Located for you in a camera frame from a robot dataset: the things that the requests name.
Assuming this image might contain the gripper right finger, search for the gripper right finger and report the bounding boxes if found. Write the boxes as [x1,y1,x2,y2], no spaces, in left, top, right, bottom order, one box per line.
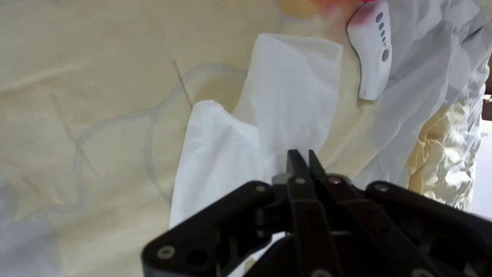
[308,150,492,277]

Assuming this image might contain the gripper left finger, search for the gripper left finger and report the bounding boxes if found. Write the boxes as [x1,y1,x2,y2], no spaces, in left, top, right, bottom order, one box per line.
[141,150,343,277]

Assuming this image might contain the bed with cream quilt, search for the bed with cream quilt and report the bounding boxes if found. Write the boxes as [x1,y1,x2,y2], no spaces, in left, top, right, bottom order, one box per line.
[0,0,483,277]

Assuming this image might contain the white paper napkin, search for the white paper napkin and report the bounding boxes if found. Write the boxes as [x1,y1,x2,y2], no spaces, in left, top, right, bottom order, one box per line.
[169,100,289,277]
[232,33,344,174]

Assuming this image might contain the white sheer sheet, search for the white sheer sheet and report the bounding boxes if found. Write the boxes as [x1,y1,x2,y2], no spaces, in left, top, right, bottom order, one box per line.
[351,0,492,190]

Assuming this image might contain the white remote control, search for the white remote control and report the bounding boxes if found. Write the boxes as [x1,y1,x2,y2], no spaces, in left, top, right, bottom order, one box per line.
[346,0,393,102]

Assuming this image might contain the orange yellow object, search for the orange yellow object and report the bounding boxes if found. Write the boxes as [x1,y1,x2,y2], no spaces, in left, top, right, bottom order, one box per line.
[276,0,379,18]

